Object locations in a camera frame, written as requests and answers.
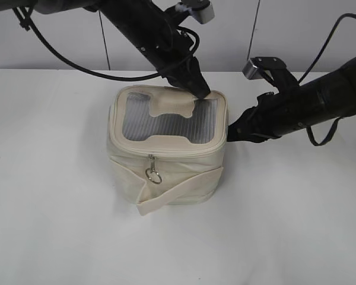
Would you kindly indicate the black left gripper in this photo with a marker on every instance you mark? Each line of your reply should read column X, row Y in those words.
column 170, row 48

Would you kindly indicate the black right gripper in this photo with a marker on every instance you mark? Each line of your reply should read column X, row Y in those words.
column 275, row 115

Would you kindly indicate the cream zippered bag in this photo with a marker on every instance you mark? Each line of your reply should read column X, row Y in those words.
column 166, row 147

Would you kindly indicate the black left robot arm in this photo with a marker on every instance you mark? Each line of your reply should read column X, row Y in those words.
column 122, row 14

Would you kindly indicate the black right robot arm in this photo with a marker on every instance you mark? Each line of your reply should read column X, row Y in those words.
column 330, row 97

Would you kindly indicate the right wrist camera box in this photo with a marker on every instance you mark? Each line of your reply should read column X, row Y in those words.
column 271, row 69

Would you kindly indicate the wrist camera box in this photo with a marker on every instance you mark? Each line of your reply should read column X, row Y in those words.
column 271, row 69
column 201, row 10

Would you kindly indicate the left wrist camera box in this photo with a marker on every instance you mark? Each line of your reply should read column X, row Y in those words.
column 201, row 10

